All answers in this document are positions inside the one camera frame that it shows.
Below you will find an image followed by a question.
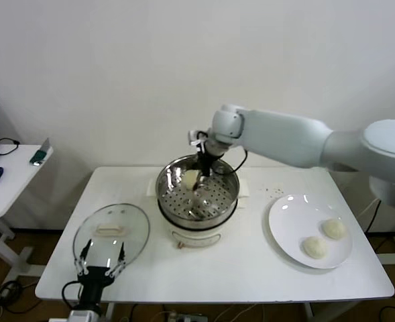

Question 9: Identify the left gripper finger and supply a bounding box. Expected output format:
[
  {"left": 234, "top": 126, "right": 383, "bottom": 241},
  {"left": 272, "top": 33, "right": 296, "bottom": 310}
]
[
  {"left": 74, "top": 238, "right": 93, "bottom": 276},
  {"left": 105, "top": 241, "right": 128, "bottom": 278}
]

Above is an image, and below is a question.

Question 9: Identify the round glass pot lid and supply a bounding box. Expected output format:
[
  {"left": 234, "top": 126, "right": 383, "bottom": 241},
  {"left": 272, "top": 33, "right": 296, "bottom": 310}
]
[{"left": 72, "top": 203, "right": 150, "bottom": 273}]

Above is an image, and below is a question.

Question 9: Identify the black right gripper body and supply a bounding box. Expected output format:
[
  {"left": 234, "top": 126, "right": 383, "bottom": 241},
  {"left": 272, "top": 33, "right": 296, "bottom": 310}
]
[{"left": 196, "top": 152, "right": 218, "bottom": 177}]

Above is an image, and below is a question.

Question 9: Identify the black laptop cable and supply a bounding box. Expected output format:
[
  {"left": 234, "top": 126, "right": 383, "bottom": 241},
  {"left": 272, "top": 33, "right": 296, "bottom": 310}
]
[{"left": 0, "top": 138, "right": 19, "bottom": 158}]

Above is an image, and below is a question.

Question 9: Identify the white electric cooker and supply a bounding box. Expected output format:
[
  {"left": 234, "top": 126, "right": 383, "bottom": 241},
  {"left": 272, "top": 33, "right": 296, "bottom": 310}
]
[{"left": 156, "top": 197, "right": 247, "bottom": 251}]

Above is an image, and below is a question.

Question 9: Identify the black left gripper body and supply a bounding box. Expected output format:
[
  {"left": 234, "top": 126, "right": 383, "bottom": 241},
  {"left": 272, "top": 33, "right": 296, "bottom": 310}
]
[{"left": 77, "top": 266, "right": 115, "bottom": 305}]

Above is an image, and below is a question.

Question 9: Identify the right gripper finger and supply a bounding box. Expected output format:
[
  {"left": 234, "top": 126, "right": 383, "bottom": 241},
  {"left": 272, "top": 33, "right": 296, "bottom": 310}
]
[{"left": 196, "top": 172, "right": 211, "bottom": 191}]

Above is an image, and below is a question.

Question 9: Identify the white side table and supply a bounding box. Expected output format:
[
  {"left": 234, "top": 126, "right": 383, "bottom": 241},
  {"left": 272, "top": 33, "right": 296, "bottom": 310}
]
[{"left": 0, "top": 144, "right": 54, "bottom": 279}]

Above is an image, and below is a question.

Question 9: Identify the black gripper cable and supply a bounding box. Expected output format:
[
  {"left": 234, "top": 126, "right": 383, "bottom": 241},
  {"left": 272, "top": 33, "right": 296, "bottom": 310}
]
[
  {"left": 230, "top": 147, "right": 249, "bottom": 174},
  {"left": 62, "top": 280, "right": 84, "bottom": 308}
]

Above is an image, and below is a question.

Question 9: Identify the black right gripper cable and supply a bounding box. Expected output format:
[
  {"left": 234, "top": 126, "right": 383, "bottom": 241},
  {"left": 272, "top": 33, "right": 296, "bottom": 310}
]
[{"left": 230, "top": 147, "right": 249, "bottom": 174}]

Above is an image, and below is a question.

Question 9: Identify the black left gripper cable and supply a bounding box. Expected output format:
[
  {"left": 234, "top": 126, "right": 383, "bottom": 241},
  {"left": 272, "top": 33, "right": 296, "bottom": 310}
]
[{"left": 62, "top": 280, "right": 84, "bottom": 308}]

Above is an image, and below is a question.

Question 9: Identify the green handled scraper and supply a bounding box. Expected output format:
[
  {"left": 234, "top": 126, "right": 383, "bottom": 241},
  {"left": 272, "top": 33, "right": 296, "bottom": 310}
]
[{"left": 28, "top": 138, "right": 52, "bottom": 167}]

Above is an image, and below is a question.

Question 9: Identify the black floor cable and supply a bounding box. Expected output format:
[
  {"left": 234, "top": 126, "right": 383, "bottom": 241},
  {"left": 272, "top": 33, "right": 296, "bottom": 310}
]
[{"left": 0, "top": 280, "right": 41, "bottom": 316}]

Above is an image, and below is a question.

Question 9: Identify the black hanging cable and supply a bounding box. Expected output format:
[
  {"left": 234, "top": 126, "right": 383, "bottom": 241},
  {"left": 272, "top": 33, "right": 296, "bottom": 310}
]
[{"left": 364, "top": 201, "right": 395, "bottom": 233}]

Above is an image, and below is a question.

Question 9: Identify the stainless steel steamer basket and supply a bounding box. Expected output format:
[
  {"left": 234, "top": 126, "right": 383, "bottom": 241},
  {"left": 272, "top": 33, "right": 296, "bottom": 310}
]
[{"left": 146, "top": 154, "right": 250, "bottom": 229}]

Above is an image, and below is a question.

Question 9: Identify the white oval plate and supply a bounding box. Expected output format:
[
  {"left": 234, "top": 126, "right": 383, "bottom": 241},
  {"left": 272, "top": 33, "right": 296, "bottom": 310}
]
[{"left": 268, "top": 193, "right": 353, "bottom": 269}]

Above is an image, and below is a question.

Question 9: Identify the white hanging cable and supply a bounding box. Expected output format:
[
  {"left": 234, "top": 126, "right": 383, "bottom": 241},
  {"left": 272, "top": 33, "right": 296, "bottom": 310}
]
[{"left": 358, "top": 197, "right": 381, "bottom": 216}]

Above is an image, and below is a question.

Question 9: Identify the white steamed baozi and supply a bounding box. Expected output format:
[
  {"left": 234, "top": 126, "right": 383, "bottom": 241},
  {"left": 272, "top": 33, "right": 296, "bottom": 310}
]
[
  {"left": 321, "top": 218, "right": 347, "bottom": 240},
  {"left": 184, "top": 170, "right": 201, "bottom": 191},
  {"left": 300, "top": 235, "right": 329, "bottom": 260}
]

